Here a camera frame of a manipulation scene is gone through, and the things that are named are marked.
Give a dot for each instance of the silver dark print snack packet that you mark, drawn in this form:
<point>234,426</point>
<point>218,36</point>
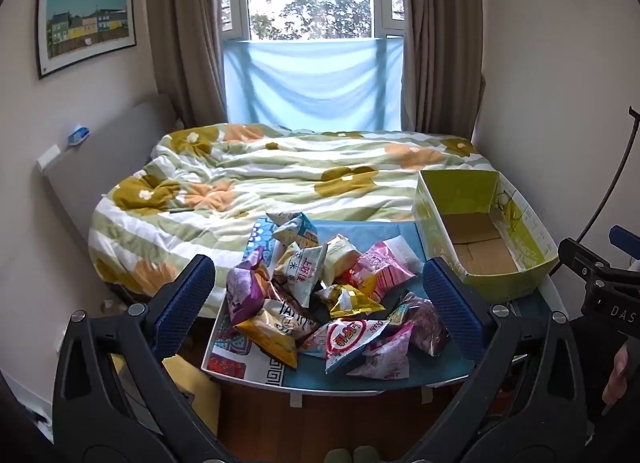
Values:
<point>290,318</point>

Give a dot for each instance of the person's right hand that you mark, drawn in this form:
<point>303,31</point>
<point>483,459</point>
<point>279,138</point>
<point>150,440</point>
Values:
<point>622,373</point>

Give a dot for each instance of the orange and green snack packet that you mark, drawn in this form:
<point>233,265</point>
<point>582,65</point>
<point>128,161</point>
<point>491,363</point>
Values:
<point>340,255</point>

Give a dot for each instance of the patterned blue table mat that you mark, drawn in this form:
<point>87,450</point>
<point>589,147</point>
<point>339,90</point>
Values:
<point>554,295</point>

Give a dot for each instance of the blue and white small object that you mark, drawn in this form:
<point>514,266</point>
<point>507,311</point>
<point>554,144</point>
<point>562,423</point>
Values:
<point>79,135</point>

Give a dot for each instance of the light blue window cloth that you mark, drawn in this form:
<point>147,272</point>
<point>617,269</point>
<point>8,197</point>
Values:
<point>310,83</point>

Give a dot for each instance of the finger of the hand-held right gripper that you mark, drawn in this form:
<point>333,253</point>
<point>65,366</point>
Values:
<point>582,255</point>
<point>622,239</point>

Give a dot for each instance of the yellow orange snack packet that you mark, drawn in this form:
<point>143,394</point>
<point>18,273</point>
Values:
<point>270,343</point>

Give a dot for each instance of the green slipper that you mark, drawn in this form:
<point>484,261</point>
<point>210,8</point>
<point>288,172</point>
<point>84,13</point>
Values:
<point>367,454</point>
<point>337,455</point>

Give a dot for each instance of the pink marshmallow packet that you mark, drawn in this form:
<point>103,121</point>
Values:
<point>382,268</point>

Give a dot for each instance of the floral striped duvet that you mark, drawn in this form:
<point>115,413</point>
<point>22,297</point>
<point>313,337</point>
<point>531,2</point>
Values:
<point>300,168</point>

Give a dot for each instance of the framed picture of houses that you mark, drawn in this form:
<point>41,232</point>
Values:
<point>85,23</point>

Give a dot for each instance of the pink purple dotted snack packet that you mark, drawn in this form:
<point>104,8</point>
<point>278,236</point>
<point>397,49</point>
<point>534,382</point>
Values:
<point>422,325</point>

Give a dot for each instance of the printed teal table mat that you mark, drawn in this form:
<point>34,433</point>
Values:
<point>440,368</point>

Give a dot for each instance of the white small box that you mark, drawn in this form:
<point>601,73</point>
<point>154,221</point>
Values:
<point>50,157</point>

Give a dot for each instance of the red circle white snack packet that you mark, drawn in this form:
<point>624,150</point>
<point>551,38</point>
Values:
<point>345,338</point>

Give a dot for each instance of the blue print white snack packet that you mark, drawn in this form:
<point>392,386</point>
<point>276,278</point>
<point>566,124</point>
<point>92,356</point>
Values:
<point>295,230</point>

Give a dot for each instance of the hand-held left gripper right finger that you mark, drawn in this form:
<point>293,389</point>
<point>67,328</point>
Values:
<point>450,308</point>

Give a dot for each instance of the gold foil snack packet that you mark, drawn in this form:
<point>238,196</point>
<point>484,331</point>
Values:
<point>350,300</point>

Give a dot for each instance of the grey bed headboard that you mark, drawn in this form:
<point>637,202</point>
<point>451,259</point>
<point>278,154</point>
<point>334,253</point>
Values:
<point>100,153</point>

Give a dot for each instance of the green cardboard box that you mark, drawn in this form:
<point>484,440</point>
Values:
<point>480,238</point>

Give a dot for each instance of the pale pink snack packet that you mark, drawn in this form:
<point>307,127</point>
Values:
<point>382,360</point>

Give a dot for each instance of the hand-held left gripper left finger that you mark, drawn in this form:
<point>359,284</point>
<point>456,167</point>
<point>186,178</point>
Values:
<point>185,303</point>

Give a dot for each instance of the white red label snack packet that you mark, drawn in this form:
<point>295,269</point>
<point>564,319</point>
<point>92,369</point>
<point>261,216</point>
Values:
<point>300,273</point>

